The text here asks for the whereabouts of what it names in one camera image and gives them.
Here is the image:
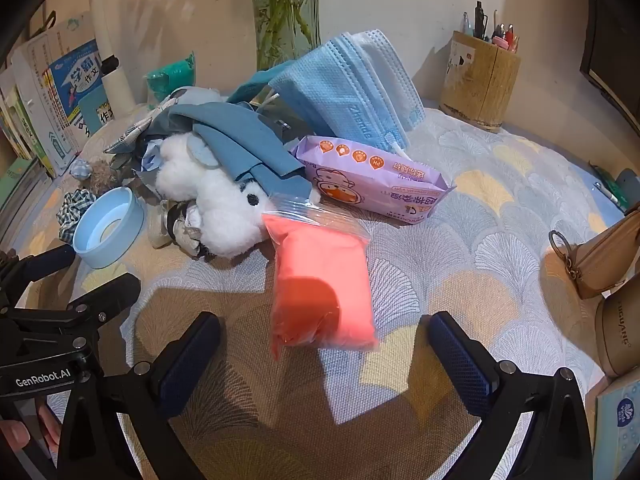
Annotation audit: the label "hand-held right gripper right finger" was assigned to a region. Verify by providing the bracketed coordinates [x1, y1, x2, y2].
[422, 311, 594, 480]

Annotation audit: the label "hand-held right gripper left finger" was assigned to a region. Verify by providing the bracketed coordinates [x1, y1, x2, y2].
[55, 311, 221, 480]

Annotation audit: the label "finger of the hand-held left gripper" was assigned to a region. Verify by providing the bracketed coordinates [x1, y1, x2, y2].
[14, 273, 142, 334]
[0, 244, 77, 308]

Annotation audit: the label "checkered scrunchie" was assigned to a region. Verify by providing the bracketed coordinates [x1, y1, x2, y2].
[56, 189, 99, 244]

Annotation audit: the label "light blue round bowl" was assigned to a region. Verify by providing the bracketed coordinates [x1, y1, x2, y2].
[72, 186, 146, 269]

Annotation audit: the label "white plush toy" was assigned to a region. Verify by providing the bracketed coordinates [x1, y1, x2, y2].
[150, 132, 283, 261]

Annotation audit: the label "orange clay zip bag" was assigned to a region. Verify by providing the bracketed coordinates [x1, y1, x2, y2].
[261, 194, 380, 361]

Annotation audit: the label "purple wet wipes packet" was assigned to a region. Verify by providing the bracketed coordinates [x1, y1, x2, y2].
[290, 135, 458, 226]

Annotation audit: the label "person's left hand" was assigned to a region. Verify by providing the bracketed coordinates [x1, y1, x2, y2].
[0, 402, 64, 461]

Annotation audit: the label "brown furry pompom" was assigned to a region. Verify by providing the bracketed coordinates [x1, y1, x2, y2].
[89, 159, 120, 195]

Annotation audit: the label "black grey patterned scrunchie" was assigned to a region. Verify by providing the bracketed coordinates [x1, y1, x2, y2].
[160, 200, 213, 261]

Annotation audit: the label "row of books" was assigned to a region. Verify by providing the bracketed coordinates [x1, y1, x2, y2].
[0, 10, 88, 211]

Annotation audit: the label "grey plaid cloth bow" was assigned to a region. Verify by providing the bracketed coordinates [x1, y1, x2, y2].
[102, 106, 172, 172]

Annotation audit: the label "blue cover book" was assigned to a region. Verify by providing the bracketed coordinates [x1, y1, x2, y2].
[47, 40, 117, 133]

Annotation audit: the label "blue tissue box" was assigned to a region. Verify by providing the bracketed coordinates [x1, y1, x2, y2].
[595, 377, 640, 480]

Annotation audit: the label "blue grey cloth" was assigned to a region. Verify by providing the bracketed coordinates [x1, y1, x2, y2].
[167, 101, 312, 196]

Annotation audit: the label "white lamp stand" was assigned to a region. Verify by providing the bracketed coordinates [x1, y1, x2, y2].
[86, 0, 135, 113]

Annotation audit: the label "teal plastic packet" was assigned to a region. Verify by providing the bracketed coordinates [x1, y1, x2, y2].
[144, 51, 197, 107]

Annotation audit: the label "white pen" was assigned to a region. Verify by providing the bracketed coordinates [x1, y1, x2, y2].
[594, 181, 627, 208]

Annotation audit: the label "green flat packet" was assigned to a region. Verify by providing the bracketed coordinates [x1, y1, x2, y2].
[589, 161, 626, 196]

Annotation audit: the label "bamboo pen holder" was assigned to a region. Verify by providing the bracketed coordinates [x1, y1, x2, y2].
[439, 30, 522, 134]

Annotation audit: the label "blue face mask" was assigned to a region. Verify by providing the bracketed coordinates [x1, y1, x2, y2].
[269, 34, 412, 152]
[350, 29, 427, 133]

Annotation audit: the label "glass vase with green stems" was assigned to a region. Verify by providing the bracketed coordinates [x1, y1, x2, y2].
[248, 0, 322, 72]

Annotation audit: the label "black pen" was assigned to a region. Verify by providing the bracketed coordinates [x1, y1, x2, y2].
[474, 1, 490, 42]

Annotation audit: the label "tan purse with key ring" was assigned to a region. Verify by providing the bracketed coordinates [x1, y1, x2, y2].
[548, 207, 640, 301]

